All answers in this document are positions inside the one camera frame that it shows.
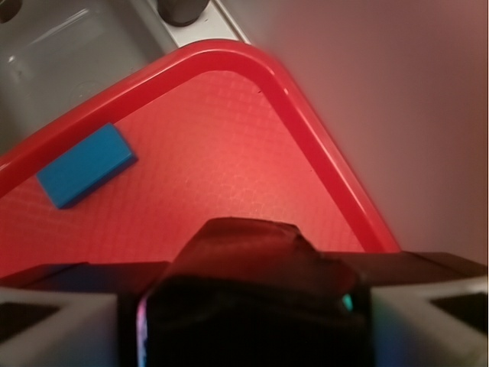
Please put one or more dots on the black box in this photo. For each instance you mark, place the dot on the black box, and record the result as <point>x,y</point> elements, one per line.
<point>250,292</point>

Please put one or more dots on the grey plastic sink basin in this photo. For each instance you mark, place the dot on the grey plastic sink basin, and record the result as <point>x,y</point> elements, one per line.
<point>57,54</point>

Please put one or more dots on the blue rectangular block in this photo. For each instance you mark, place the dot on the blue rectangular block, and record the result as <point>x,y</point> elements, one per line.
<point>86,166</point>

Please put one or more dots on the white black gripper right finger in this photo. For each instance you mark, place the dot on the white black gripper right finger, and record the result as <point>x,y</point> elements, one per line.
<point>427,308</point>

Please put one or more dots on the orange plastic tray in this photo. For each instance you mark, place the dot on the orange plastic tray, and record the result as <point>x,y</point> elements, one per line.
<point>219,129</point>

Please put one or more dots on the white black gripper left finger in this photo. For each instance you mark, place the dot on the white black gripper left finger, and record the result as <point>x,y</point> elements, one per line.
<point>76,314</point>

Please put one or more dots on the grey toy faucet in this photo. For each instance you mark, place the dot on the grey toy faucet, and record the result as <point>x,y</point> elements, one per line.
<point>181,13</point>

